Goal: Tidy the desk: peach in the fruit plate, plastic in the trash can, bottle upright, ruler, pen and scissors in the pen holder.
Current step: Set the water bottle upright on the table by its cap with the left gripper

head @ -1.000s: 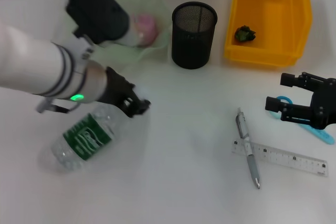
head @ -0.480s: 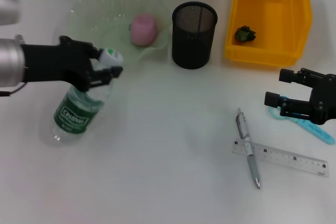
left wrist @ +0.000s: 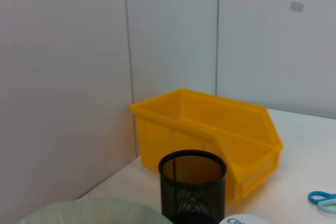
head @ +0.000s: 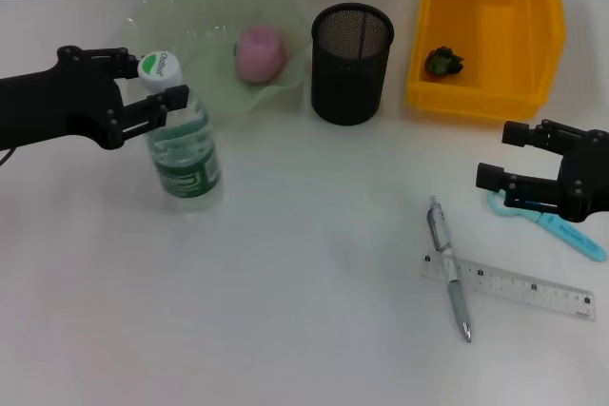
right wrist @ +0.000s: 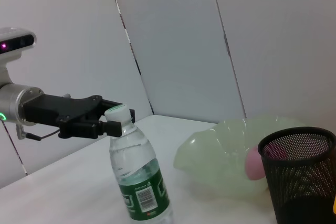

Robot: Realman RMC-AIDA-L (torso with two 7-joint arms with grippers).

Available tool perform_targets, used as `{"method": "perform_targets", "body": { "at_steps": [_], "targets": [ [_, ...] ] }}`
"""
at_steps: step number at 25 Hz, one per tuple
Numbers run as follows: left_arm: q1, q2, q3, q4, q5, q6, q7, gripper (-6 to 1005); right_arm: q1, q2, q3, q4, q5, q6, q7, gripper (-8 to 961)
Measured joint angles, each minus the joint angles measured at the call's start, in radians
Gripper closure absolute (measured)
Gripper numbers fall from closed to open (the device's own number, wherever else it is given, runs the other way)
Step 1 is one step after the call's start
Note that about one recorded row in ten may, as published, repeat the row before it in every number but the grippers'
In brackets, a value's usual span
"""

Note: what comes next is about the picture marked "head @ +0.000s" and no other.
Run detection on green plastic wrapper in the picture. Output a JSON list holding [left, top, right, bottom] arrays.
[[425, 46, 466, 77]]

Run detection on pink peach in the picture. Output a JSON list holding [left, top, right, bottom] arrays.
[[236, 24, 289, 85]]

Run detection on green glass fruit plate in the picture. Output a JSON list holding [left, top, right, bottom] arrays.
[[118, 0, 313, 129]]

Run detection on yellow plastic bin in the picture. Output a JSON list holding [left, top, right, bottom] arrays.
[[404, 0, 567, 122]]

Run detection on silver ballpoint pen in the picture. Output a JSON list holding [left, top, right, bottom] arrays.
[[427, 194, 474, 344]]

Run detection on light blue scissors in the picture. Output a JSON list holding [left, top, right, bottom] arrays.
[[485, 189, 609, 263]]

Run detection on clear plastic ruler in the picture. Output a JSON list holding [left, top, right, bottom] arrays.
[[421, 252, 597, 322]]

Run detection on black mesh pen holder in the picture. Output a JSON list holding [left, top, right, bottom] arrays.
[[310, 2, 395, 126]]

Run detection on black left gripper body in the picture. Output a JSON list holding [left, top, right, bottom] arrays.
[[0, 46, 126, 153]]

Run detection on clear green-label water bottle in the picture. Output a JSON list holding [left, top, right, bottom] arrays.
[[136, 50, 225, 212]]

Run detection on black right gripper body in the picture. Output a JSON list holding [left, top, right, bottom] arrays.
[[558, 128, 609, 223]]

